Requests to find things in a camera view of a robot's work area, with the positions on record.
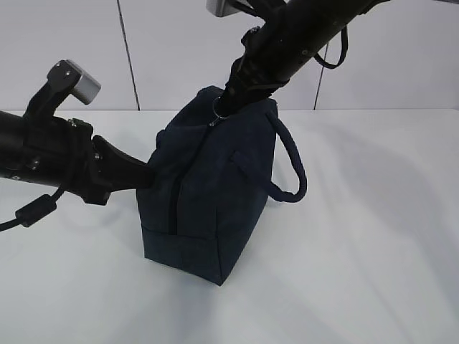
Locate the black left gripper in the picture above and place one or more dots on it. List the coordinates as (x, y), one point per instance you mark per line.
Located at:
(63, 153)

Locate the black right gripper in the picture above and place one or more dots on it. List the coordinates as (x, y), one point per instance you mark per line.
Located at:
(252, 77)

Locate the dark navy fabric bag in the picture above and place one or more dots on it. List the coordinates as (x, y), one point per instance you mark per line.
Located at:
(212, 177)

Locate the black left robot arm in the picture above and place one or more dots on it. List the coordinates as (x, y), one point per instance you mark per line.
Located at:
(13, 131)

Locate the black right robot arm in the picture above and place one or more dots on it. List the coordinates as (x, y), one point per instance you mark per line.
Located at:
(293, 33)

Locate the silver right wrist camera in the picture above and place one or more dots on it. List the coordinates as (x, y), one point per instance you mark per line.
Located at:
(222, 8)

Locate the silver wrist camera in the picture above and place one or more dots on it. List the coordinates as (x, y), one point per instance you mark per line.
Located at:
(65, 78)
(222, 8)

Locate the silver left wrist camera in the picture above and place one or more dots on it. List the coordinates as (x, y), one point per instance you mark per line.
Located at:
(65, 78)

